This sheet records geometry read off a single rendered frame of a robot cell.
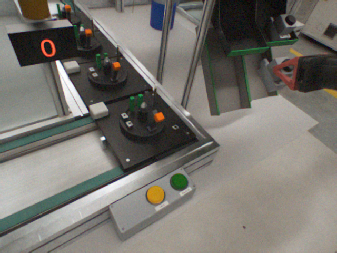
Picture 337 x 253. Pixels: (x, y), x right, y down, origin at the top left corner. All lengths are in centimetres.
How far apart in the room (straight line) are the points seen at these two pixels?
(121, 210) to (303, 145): 73
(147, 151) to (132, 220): 18
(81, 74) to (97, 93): 13
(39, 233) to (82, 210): 9
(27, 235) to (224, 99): 62
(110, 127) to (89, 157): 10
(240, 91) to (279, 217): 40
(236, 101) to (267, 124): 26
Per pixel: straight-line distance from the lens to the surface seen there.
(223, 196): 71
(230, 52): 60
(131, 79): 83
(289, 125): 106
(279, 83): 58
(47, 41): 54
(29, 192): 65
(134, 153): 60
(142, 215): 53
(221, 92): 74
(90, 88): 80
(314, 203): 86
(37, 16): 52
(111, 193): 56
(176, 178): 57
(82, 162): 66
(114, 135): 64
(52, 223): 56
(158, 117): 55
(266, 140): 92
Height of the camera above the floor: 146
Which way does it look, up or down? 45 degrees down
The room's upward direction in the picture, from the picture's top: 11 degrees clockwise
